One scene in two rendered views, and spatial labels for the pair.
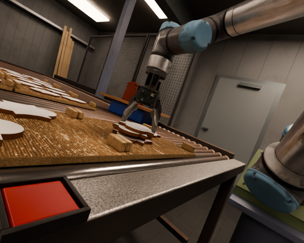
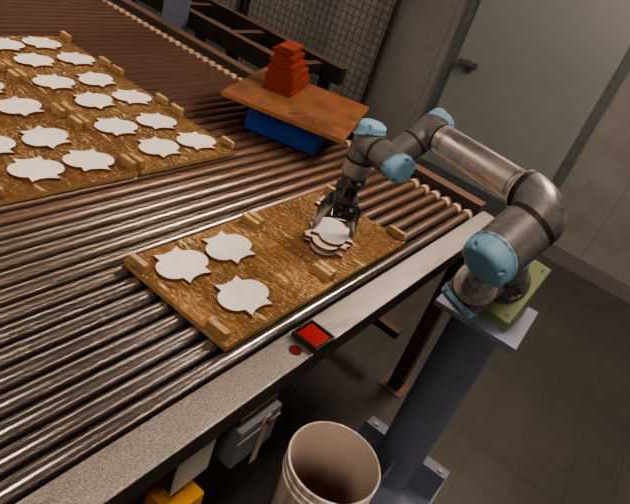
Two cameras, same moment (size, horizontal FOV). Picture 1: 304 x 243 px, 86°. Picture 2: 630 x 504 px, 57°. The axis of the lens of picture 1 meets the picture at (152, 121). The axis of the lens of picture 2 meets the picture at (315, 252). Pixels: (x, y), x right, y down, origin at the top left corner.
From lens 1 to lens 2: 1.18 m
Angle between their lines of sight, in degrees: 29
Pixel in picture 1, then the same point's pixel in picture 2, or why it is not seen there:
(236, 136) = (547, 88)
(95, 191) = (327, 324)
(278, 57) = not seen: outside the picture
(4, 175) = (285, 324)
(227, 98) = not seen: outside the picture
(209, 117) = (483, 31)
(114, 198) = (339, 327)
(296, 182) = (468, 301)
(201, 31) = (403, 171)
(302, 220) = (499, 317)
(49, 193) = (314, 331)
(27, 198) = (309, 336)
